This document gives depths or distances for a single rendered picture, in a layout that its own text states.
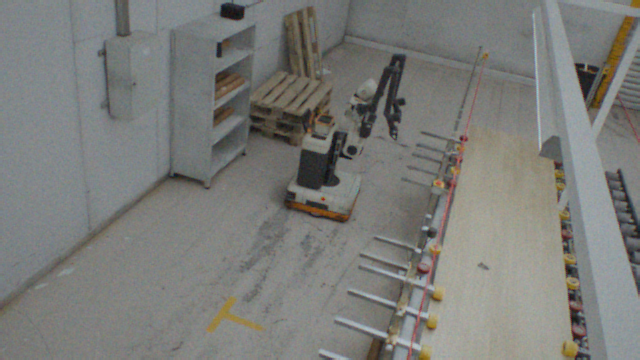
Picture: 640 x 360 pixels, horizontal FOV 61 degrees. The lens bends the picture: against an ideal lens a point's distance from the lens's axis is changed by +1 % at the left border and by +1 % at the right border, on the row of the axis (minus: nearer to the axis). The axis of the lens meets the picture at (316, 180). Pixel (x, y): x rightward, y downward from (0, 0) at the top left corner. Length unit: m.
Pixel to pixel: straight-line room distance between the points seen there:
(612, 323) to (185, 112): 4.75
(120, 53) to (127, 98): 0.35
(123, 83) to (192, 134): 1.20
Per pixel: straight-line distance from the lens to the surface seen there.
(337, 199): 5.21
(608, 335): 0.95
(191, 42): 5.10
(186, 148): 5.54
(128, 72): 4.40
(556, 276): 3.95
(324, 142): 5.01
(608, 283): 1.07
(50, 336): 4.24
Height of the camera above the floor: 3.01
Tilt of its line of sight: 30 degrees down
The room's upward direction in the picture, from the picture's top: 10 degrees clockwise
